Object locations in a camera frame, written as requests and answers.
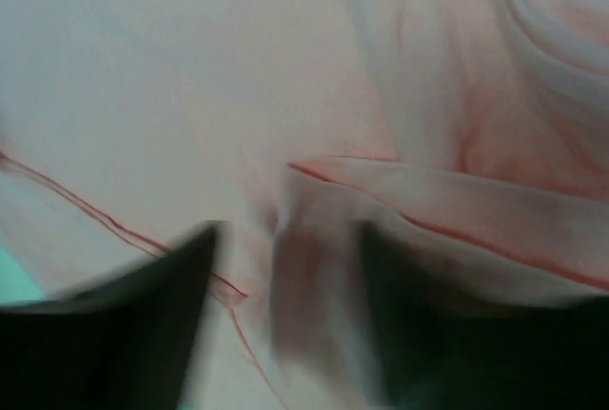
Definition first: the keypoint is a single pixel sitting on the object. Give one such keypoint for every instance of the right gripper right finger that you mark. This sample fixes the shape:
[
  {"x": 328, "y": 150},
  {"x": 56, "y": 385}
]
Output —
[{"x": 440, "y": 347}]

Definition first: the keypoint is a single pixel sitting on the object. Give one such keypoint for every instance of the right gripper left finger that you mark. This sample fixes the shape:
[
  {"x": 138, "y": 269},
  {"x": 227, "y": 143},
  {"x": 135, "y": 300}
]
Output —
[{"x": 122, "y": 343}]

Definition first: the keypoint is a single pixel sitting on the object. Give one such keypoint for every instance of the pink t-shirt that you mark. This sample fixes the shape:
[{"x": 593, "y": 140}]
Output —
[{"x": 475, "y": 131}]

